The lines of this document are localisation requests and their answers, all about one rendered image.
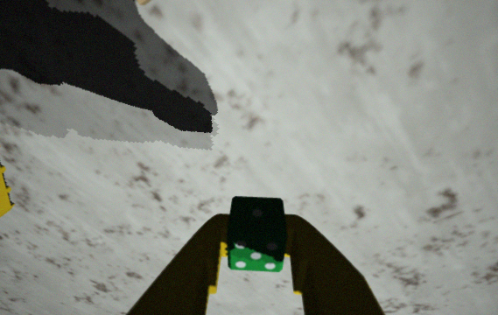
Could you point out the green die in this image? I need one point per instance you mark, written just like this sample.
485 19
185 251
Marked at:
256 236

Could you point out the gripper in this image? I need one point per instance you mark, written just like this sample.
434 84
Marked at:
328 282

